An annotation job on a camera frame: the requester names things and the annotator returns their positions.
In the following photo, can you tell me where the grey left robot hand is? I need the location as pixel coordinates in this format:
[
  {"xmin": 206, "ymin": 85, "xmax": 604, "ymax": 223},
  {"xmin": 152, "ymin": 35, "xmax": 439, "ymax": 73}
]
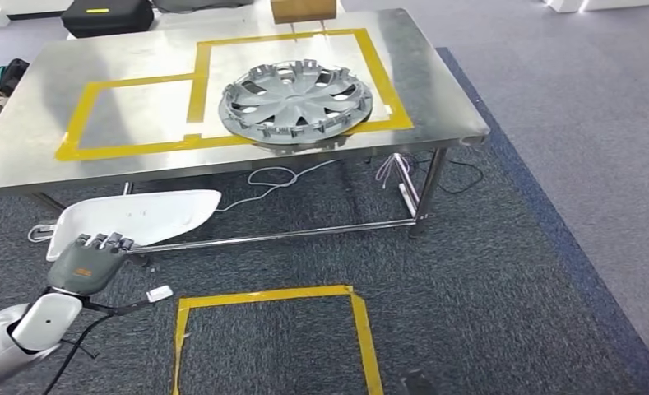
[{"xmin": 46, "ymin": 232, "xmax": 136, "ymax": 297}]

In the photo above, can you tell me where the white curved plastic part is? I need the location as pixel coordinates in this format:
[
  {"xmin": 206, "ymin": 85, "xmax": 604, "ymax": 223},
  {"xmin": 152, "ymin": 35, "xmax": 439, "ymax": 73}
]
[{"xmin": 46, "ymin": 188, "xmax": 223, "ymax": 263}]

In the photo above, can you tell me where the stainless steel workbench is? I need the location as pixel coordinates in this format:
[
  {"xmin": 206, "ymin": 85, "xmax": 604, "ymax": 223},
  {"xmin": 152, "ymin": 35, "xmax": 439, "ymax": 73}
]
[{"xmin": 0, "ymin": 7, "xmax": 491, "ymax": 258}]

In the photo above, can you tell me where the dark robot body part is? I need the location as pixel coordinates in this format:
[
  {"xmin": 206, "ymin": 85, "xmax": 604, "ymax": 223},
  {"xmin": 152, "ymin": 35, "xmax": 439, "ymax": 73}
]
[{"xmin": 399, "ymin": 369, "xmax": 439, "ymax": 395}]

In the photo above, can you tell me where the white power adapter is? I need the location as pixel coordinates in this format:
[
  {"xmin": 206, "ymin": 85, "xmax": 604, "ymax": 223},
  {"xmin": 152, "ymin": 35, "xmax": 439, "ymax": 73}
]
[{"xmin": 26, "ymin": 219, "xmax": 59, "ymax": 244}]

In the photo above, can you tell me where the black bag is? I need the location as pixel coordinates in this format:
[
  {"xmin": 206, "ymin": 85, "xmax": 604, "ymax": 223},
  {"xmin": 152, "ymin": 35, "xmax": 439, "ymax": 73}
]
[{"xmin": 0, "ymin": 58, "xmax": 31, "ymax": 104}]

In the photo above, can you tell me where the black case yellow label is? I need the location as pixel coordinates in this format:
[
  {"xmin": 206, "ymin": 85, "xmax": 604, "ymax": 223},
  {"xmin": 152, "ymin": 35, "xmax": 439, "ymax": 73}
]
[{"xmin": 60, "ymin": 0, "xmax": 155, "ymax": 40}]

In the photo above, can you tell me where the grey wheel hubcap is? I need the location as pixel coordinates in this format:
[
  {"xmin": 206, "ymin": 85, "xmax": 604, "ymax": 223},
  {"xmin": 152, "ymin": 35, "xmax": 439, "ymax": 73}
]
[{"xmin": 217, "ymin": 58, "xmax": 374, "ymax": 147}]

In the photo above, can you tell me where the white power strip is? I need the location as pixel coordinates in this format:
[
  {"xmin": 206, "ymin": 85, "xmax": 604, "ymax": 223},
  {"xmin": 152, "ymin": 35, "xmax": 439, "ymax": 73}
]
[{"xmin": 398, "ymin": 182, "xmax": 419, "ymax": 218}]

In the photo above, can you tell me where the brown cardboard box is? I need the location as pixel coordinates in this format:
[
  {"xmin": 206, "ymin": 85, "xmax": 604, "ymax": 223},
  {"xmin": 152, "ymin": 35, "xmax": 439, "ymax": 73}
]
[{"xmin": 270, "ymin": 0, "xmax": 338, "ymax": 26}]

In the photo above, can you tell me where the white plinth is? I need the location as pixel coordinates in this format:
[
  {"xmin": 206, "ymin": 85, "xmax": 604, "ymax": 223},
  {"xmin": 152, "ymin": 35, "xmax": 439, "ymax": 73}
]
[{"xmin": 541, "ymin": 0, "xmax": 649, "ymax": 14}]

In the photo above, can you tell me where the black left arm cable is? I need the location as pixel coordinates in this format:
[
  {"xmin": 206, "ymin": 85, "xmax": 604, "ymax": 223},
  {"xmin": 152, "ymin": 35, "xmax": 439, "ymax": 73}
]
[{"xmin": 40, "ymin": 296, "xmax": 156, "ymax": 395}]

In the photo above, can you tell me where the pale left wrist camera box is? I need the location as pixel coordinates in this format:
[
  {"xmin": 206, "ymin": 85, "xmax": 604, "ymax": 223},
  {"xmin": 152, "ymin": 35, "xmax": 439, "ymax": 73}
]
[{"xmin": 146, "ymin": 285, "xmax": 174, "ymax": 304}]

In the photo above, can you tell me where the thin white cable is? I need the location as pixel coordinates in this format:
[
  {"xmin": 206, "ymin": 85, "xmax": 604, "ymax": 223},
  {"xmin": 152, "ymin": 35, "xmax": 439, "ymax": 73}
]
[{"xmin": 215, "ymin": 158, "xmax": 339, "ymax": 214}]

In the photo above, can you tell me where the pale bundled cable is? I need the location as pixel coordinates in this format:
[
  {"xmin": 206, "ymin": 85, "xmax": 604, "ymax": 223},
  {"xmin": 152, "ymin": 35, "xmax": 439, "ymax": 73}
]
[{"xmin": 375, "ymin": 154, "xmax": 412, "ymax": 190}]

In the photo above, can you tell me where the thin black cable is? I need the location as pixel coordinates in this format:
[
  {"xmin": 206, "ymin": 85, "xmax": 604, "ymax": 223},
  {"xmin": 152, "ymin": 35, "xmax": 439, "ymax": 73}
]
[{"xmin": 410, "ymin": 155, "xmax": 484, "ymax": 196}]

